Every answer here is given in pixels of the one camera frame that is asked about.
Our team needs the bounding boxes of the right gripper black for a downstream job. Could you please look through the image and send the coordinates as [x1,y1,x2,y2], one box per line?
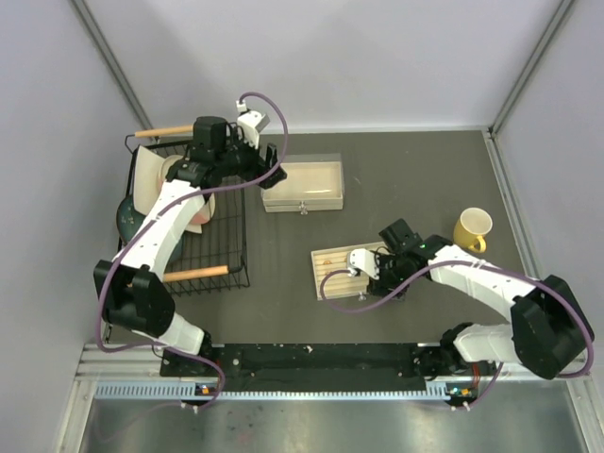
[367,251,411,301]

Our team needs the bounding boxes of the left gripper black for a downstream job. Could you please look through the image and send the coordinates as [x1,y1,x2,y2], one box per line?
[215,126,285,189]

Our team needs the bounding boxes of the clear acrylic jewelry box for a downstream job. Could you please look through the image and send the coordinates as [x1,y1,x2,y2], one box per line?
[261,153,344,215]

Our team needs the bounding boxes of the beige velvet jewelry tray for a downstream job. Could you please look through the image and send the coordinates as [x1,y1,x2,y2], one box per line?
[310,243,406,300]

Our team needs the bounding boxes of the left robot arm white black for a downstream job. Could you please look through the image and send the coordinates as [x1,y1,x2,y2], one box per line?
[93,110,286,375]

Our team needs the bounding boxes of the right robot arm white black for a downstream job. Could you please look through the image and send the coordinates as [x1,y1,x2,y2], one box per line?
[348,219,595,379]

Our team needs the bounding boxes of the round pink cream plate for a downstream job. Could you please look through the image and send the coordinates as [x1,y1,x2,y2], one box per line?
[157,155,216,228]

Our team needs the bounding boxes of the yellow mug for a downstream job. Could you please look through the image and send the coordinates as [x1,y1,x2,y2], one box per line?
[453,208,494,254]

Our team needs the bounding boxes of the square cream plate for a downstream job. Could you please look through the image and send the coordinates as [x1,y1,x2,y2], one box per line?
[130,144,204,234]

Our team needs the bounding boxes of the dark green round plate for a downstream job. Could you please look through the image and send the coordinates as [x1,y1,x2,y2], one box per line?
[116,194,145,250]

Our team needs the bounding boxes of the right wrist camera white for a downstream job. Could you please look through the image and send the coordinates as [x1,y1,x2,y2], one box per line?
[346,248,379,280]

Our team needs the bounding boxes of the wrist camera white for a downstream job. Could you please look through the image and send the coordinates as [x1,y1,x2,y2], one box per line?
[346,248,379,280]
[236,100,270,149]

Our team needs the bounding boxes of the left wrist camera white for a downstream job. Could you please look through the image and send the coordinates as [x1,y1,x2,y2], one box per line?
[236,100,270,149]

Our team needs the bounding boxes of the black wire dish rack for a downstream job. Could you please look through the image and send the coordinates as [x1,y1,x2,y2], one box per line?
[125,136,250,296]

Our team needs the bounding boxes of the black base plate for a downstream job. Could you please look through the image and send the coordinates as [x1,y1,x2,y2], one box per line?
[159,342,478,381]

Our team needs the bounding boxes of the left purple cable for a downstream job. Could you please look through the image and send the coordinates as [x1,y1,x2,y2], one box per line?
[96,92,289,411]

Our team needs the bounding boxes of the grey slotted cable duct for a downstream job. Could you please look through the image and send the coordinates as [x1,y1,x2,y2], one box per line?
[94,381,474,401]

